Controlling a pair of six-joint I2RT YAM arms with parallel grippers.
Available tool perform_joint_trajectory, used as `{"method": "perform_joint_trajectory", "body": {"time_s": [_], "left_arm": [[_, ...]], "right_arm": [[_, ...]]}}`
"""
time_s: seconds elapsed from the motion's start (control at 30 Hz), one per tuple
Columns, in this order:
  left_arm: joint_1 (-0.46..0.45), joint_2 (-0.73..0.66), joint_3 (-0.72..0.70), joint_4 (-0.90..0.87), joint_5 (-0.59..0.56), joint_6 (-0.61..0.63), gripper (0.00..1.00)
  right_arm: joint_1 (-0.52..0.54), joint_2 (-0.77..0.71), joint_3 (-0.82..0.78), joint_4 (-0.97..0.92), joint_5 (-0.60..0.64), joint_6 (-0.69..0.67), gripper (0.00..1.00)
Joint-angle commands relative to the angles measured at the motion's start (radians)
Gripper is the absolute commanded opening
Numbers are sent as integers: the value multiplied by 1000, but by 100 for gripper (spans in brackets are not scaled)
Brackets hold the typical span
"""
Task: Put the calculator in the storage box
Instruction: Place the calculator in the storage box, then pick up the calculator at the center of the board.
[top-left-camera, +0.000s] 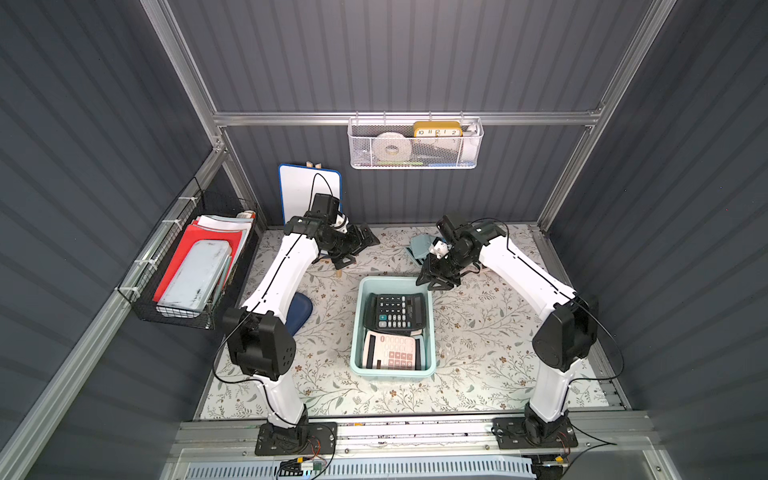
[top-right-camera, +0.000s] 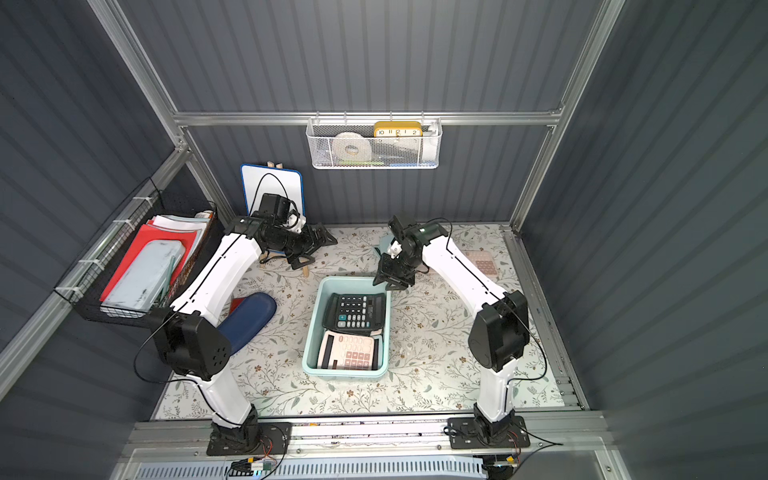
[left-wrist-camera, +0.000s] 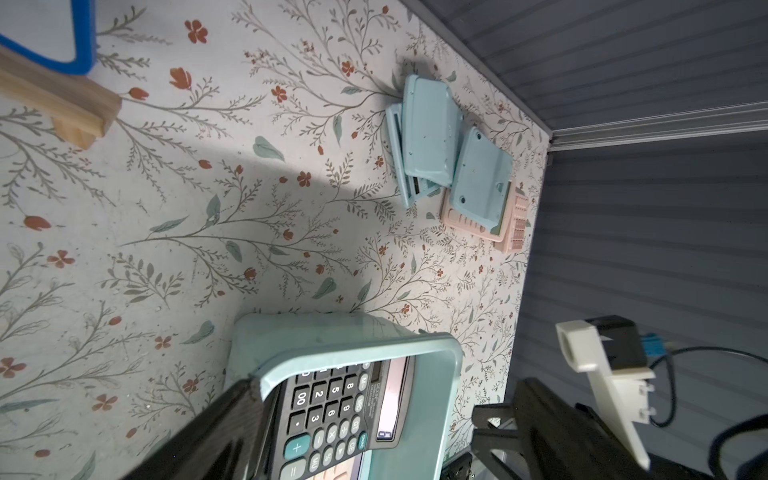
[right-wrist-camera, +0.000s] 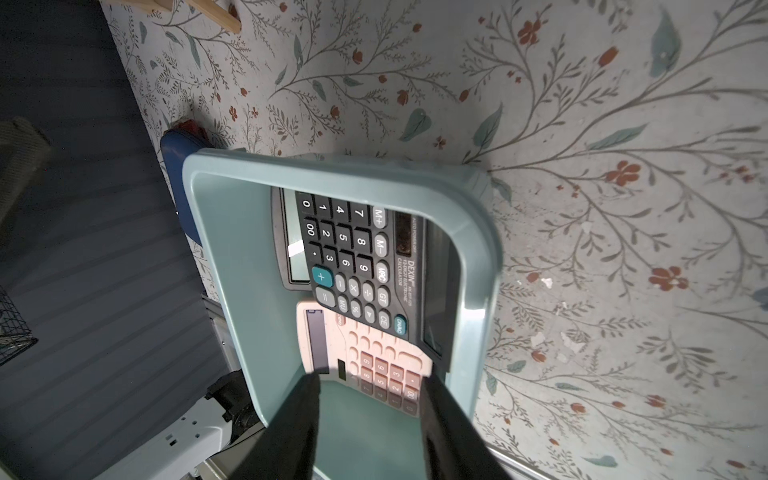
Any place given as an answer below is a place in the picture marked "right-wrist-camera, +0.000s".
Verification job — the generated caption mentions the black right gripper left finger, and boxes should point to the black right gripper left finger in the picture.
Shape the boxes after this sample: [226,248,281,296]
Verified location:
[230,373,320,479]

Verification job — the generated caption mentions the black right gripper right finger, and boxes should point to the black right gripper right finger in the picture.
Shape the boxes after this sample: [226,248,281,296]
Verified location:
[419,376,510,480]

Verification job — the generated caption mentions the pink calculator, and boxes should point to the pink calculator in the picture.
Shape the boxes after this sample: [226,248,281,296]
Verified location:
[296,301,433,417]

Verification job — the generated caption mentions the mint green storage box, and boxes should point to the mint green storage box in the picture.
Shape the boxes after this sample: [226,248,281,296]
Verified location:
[183,149,502,479]

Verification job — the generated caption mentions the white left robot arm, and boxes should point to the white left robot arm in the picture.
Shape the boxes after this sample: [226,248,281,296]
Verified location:
[98,370,260,479]

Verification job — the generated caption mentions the navy blue glasses case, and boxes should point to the navy blue glasses case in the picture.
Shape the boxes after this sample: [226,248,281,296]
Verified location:
[160,126,212,245]

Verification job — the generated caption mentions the small red notebook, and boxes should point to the small red notebook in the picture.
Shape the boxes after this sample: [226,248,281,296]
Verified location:
[176,119,208,138]

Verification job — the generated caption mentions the wooden easel stand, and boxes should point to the wooden easel stand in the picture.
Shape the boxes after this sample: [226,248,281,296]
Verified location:
[117,0,242,34]

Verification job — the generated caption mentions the black wire side basket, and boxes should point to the black wire side basket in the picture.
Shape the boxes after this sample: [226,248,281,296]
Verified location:
[0,289,38,366]

